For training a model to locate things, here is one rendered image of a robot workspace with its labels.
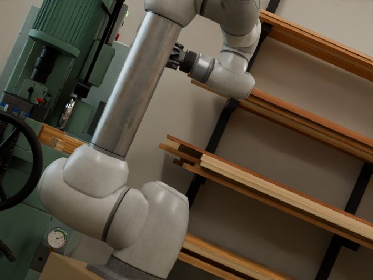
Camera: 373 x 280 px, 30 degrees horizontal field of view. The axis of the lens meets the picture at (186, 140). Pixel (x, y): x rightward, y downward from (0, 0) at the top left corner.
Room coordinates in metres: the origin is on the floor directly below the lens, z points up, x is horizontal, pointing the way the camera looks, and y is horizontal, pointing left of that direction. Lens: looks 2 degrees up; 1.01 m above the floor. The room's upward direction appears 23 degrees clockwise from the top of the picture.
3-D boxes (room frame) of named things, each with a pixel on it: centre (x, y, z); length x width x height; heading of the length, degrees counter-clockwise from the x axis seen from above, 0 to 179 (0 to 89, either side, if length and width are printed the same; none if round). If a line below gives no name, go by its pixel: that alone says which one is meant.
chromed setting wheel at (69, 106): (2.44, 0.42, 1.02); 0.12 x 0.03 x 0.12; 8
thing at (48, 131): (2.27, 0.48, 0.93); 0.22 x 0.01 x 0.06; 98
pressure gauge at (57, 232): (2.13, 0.24, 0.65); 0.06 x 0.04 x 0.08; 98
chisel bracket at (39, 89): (2.32, 0.53, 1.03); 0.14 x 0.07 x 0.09; 8
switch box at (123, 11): (2.64, 0.43, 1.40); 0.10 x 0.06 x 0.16; 8
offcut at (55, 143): (2.19, 0.37, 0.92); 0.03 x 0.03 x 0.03; 51
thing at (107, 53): (2.53, 0.41, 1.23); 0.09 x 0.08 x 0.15; 8
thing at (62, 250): (2.19, 0.25, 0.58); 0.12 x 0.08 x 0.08; 8
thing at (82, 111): (2.50, 0.40, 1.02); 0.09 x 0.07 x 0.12; 98
